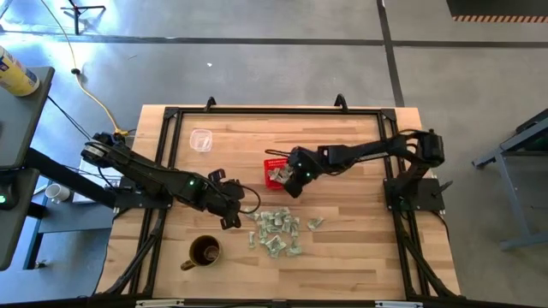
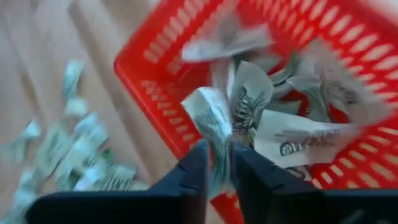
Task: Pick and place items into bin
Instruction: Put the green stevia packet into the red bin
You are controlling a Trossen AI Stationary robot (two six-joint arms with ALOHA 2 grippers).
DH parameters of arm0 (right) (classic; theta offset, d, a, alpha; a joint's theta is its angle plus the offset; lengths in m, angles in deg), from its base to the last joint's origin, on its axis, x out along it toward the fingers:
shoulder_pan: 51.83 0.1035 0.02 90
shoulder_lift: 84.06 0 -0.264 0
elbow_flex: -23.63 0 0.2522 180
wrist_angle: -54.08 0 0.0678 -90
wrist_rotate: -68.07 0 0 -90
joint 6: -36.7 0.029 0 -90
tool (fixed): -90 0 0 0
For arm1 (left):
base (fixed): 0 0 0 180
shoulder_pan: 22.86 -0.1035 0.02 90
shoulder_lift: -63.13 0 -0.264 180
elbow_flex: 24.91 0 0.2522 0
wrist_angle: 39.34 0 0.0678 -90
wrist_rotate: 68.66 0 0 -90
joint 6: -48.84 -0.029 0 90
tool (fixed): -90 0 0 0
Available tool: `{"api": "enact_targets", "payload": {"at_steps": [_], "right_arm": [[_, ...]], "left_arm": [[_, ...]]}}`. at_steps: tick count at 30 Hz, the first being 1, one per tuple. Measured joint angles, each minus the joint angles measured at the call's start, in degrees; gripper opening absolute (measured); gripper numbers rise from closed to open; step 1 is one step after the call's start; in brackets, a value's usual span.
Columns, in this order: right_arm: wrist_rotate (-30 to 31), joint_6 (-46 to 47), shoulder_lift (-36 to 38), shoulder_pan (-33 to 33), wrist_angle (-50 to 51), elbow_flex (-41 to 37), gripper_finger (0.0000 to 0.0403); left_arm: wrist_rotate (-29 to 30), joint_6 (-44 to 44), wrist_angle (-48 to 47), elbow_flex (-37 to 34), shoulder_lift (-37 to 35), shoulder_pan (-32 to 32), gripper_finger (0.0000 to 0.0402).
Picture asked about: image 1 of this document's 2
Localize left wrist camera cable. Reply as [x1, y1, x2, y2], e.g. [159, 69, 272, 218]
[237, 183, 262, 215]

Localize black tripod stand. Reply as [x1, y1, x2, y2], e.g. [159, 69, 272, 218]
[59, 0, 107, 36]

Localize clear plastic container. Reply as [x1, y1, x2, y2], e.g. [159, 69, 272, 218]
[188, 127, 214, 154]

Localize white mug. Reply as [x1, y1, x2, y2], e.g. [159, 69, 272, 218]
[44, 182, 72, 204]

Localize black floor cable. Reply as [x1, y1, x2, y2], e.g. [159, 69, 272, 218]
[45, 96, 129, 172]

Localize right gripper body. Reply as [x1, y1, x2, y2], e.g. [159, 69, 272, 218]
[287, 146, 323, 183]

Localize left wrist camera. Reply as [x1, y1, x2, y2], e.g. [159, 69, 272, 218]
[225, 180, 246, 198]

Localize black hazard-striped mat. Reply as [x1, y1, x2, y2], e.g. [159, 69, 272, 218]
[444, 0, 548, 24]

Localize black device with green light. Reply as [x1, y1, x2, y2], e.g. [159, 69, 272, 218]
[0, 181, 19, 211]

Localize yellow power cable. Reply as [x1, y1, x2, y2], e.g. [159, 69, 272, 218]
[40, 0, 129, 139]

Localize black aluminium table frame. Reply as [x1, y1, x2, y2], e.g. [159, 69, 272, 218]
[92, 93, 466, 308]

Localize red plastic basket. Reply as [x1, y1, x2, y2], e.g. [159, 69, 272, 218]
[264, 157, 293, 191]

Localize grey side cart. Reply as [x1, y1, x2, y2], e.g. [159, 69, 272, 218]
[0, 66, 117, 271]

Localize grey metal table legs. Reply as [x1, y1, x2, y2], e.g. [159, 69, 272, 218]
[472, 109, 548, 252]

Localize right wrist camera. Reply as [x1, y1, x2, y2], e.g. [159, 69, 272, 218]
[299, 149, 320, 169]

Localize yellow canister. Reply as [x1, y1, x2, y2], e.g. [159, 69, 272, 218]
[0, 44, 41, 98]

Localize brown ceramic mug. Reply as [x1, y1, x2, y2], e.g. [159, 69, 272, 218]
[179, 234, 223, 272]

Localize white bracket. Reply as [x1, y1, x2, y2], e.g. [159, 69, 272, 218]
[375, 300, 424, 308]
[135, 299, 185, 308]

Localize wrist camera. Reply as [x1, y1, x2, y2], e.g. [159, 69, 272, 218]
[299, 149, 320, 169]
[225, 180, 246, 198]

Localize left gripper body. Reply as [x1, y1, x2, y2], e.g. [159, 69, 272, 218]
[200, 179, 247, 217]

